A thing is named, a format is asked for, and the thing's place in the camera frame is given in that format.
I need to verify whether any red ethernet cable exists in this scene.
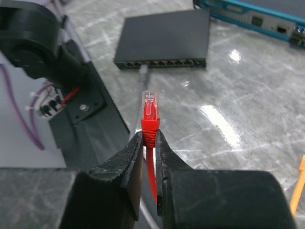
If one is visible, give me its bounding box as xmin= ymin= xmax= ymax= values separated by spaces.
xmin=140 ymin=90 xmax=161 ymax=206

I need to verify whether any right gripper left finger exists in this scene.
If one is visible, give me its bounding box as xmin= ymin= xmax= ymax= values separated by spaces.
xmin=59 ymin=132 xmax=143 ymax=229

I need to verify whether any grey ethernet cable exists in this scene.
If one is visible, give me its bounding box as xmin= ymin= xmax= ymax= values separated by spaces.
xmin=132 ymin=64 xmax=159 ymax=229

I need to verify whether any orange ethernet cable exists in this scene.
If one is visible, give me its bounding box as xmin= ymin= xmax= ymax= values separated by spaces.
xmin=289 ymin=154 xmax=305 ymax=218

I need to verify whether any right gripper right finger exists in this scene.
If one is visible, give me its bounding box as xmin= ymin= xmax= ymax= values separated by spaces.
xmin=155 ymin=131 xmax=296 ymax=229

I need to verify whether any small black network switch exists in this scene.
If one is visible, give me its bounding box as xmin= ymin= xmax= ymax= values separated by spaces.
xmin=113 ymin=9 xmax=210 ymax=70

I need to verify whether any large blue rack switch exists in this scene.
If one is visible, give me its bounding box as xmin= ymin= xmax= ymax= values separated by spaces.
xmin=193 ymin=0 xmax=305 ymax=48

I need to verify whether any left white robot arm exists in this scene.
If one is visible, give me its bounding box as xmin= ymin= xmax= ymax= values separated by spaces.
xmin=0 ymin=0 xmax=75 ymax=168

